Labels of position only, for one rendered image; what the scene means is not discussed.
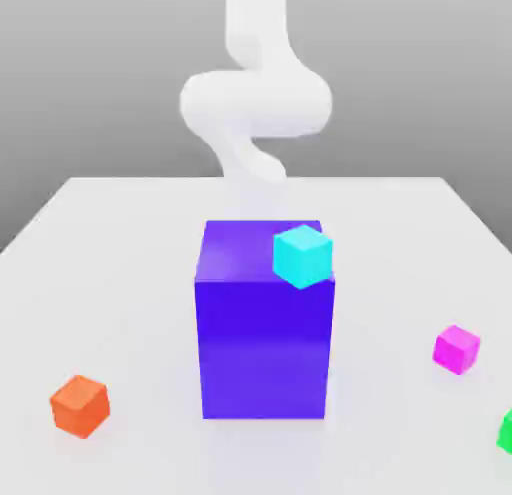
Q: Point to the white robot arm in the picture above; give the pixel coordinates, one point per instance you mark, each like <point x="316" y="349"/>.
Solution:
<point x="256" y="103"/>

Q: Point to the small cyan cube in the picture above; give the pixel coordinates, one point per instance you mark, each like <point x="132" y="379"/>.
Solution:
<point x="302" y="257"/>

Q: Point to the small magenta cube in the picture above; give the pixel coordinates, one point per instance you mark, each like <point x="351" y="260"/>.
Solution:
<point x="456" y="349"/>

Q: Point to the small orange cube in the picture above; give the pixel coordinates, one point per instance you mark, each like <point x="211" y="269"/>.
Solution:
<point x="80" y="407"/>

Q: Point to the small green cube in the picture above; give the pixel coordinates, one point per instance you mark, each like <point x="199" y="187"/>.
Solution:
<point x="506" y="433"/>

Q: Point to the large purple box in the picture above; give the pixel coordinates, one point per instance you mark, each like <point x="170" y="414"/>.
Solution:
<point x="262" y="343"/>

